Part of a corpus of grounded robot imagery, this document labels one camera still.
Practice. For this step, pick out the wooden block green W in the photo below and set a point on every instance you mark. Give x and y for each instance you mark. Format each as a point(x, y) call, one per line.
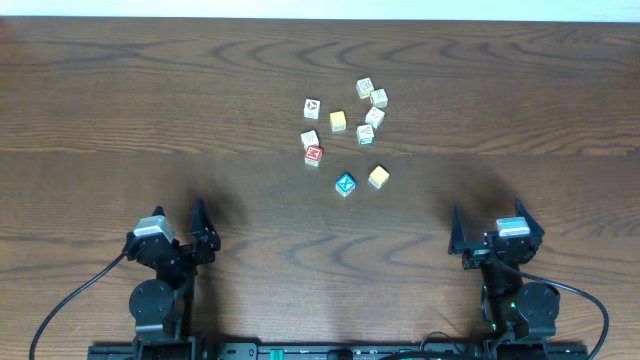
point(309, 138)

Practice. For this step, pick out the wooden block with face picture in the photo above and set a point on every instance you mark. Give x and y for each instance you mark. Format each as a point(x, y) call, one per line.
point(312, 109)

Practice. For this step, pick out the wooden block red side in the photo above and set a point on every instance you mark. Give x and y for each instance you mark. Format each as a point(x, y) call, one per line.
point(379, 98)

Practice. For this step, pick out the yellow top wooden block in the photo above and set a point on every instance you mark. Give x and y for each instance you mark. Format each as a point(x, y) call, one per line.
point(338, 121)

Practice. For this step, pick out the green sided wooden block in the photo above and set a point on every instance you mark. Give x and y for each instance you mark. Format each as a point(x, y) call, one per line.
point(365, 134)

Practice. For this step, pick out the red letter wooden block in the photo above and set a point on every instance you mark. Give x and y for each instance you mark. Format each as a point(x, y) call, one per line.
point(313, 155)

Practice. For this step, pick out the blue X wooden block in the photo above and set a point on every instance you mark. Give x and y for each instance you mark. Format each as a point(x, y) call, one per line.
point(345, 184)

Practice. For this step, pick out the plain white wooden block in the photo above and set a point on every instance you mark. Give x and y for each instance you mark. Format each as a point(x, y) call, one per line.
point(375, 117)

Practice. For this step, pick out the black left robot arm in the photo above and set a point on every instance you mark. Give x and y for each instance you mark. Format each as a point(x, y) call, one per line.
point(163, 306)

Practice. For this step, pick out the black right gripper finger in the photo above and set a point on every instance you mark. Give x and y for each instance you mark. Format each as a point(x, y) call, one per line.
point(457, 233)
point(533, 225)

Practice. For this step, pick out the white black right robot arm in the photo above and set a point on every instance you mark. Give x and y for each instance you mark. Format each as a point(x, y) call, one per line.
point(523, 314)

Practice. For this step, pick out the yellow M wooden block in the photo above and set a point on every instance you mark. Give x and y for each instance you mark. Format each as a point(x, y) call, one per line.
point(378, 177)

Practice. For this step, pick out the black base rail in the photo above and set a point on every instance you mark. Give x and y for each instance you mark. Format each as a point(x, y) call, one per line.
point(252, 351)

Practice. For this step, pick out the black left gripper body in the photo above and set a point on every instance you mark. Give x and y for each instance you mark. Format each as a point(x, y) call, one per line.
point(181, 249)

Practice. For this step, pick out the wooden block yellow side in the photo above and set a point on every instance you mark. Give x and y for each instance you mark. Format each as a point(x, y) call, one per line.
point(364, 88)

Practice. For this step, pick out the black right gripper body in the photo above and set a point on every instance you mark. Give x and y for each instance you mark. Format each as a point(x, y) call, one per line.
point(477, 254)

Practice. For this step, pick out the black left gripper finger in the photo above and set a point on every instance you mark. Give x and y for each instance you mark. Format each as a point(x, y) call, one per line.
point(201, 227)
point(158, 211)

